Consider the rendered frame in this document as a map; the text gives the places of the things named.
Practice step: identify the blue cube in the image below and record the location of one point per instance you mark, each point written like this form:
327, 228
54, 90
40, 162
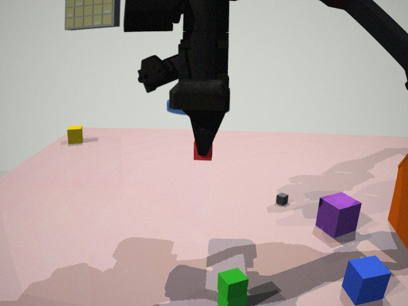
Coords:
365, 279

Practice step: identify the yellow block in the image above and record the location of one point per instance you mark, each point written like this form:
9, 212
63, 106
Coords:
75, 134

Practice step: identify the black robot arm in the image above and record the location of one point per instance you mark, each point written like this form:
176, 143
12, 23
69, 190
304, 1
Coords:
213, 16

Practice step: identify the purple cube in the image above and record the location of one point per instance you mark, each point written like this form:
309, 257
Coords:
338, 214

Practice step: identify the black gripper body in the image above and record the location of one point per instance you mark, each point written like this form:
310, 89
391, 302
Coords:
208, 86

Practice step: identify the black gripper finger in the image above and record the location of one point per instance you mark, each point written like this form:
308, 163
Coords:
205, 124

